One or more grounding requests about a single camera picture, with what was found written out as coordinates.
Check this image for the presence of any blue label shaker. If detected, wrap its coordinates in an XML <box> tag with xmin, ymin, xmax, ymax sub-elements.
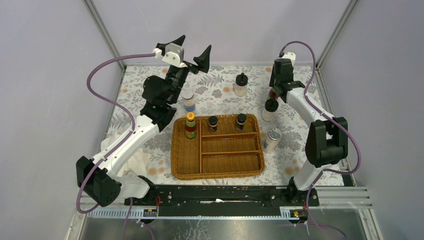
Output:
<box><xmin>181</xmin><ymin>89</ymin><xmax>196</xmax><ymax>112</ymax></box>

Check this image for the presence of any black spout seed bottle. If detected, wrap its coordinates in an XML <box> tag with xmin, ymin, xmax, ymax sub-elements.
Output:
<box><xmin>234</xmin><ymin>72</ymin><xmax>248</xmax><ymax>97</ymax></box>

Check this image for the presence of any yellow cap sauce bottle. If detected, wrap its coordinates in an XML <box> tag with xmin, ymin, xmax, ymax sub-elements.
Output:
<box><xmin>268</xmin><ymin>87</ymin><xmax>279</xmax><ymax>100</ymax></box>
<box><xmin>184</xmin><ymin>112</ymin><xmax>197</xmax><ymax>139</ymax></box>

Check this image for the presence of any small dark spice jar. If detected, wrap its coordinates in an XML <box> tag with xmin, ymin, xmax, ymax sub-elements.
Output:
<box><xmin>208</xmin><ymin>115</ymin><xmax>218</xmax><ymax>133</ymax></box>

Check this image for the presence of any black cap dark jar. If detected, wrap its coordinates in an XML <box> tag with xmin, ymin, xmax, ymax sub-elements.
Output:
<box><xmin>236</xmin><ymin>113</ymin><xmax>247</xmax><ymax>131</ymax></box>

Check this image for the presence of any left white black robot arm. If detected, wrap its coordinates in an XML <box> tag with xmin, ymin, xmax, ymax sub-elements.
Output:
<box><xmin>76</xmin><ymin>35</ymin><xmax>212</xmax><ymax>214</ymax></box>

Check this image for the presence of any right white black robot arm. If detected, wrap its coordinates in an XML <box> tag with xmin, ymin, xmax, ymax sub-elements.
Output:
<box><xmin>269</xmin><ymin>57</ymin><xmax>349</xmax><ymax>206</ymax></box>

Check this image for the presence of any black cap white jar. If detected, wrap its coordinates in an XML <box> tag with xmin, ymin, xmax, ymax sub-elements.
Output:
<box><xmin>261</xmin><ymin>98</ymin><xmax>279</xmax><ymax>122</ymax></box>

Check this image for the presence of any floral table mat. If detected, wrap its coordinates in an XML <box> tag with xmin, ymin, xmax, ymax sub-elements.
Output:
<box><xmin>105</xmin><ymin>65</ymin><xmax>309</xmax><ymax>186</ymax></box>

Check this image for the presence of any silver lid shaker right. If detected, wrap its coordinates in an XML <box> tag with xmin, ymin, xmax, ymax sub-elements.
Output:
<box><xmin>262</xmin><ymin>127</ymin><xmax>282</xmax><ymax>154</ymax></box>

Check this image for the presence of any wicker divided basket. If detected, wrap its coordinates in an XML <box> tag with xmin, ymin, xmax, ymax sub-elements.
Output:
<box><xmin>170</xmin><ymin>114</ymin><xmax>266</xmax><ymax>181</ymax></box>

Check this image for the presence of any white crumpled cloth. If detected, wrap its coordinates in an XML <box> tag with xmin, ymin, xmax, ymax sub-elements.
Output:
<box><xmin>100</xmin><ymin>132</ymin><xmax>151</xmax><ymax>177</ymax></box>

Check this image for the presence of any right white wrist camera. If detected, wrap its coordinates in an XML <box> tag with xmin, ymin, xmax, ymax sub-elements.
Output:
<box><xmin>280</xmin><ymin>52</ymin><xmax>296</xmax><ymax>66</ymax></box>

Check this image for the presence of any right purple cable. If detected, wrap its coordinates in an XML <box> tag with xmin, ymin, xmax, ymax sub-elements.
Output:
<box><xmin>278</xmin><ymin>41</ymin><xmax>363</xmax><ymax>240</ymax></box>

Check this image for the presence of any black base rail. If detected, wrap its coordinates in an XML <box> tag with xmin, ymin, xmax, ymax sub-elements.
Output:
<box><xmin>124</xmin><ymin>184</ymin><xmax>320</xmax><ymax>217</ymax></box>

